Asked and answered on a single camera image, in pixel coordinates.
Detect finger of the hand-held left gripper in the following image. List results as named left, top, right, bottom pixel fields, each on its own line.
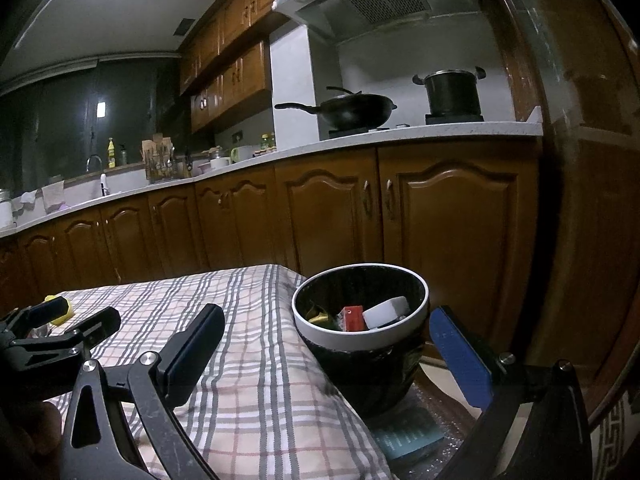
left=10, top=306, right=122, bottom=361
left=0, top=296, right=69, bottom=336

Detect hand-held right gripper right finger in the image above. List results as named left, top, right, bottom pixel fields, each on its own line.
left=429, top=305, right=596, bottom=480

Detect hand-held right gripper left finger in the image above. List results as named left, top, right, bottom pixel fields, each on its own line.
left=60, top=303, right=226, bottom=480

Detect yellow sponge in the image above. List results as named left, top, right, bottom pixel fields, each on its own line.
left=45, top=295, right=76, bottom=326

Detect white box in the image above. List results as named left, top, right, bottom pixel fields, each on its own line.
left=362, top=296, right=411, bottom=330

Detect black bin with white rim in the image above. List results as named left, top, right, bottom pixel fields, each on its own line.
left=291, top=262, right=431, bottom=418

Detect red carton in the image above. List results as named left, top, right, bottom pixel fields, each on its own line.
left=336, top=305, right=365, bottom=332

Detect checked tablecloth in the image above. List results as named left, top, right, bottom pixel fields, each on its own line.
left=30, top=264, right=396, bottom=480

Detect clear bubble wrap sheet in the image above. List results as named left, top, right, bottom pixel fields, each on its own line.
left=370, top=385, right=481, bottom=478

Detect teal booklet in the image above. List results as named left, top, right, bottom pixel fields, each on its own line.
left=372, top=405, right=446, bottom=463

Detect white dish towel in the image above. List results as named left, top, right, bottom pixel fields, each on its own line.
left=12, top=190, right=40, bottom=212

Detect pink dish towel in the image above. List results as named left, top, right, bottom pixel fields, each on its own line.
left=42, top=181, right=67, bottom=214

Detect chrome sink faucet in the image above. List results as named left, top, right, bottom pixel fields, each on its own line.
left=86, top=155, right=109, bottom=197

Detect wooden utensil rack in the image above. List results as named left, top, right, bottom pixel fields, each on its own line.
left=141, top=132, right=177, bottom=182

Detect dark kitchen window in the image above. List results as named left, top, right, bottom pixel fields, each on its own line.
left=0, top=57, right=181, bottom=201

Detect brown wooden lower cabinets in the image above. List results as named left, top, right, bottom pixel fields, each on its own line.
left=0, top=140, right=545, bottom=311

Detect brown wooden cabinets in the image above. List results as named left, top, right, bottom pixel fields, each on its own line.
left=177, top=0, right=346, bottom=134
left=0, top=140, right=545, bottom=311

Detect white kitchen countertop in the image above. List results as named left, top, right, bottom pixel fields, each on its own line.
left=0, top=122, right=544, bottom=238

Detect black gas hob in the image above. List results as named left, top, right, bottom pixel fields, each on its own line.
left=327, top=114, right=486, bottom=140

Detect black cooking pot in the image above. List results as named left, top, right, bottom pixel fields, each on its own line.
left=412, top=66, right=487, bottom=117

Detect black wok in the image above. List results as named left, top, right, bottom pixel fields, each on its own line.
left=274, top=86, right=399, bottom=131

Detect brown wooden upper cabinets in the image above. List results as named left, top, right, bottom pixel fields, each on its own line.
left=177, top=0, right=346, bottom=134

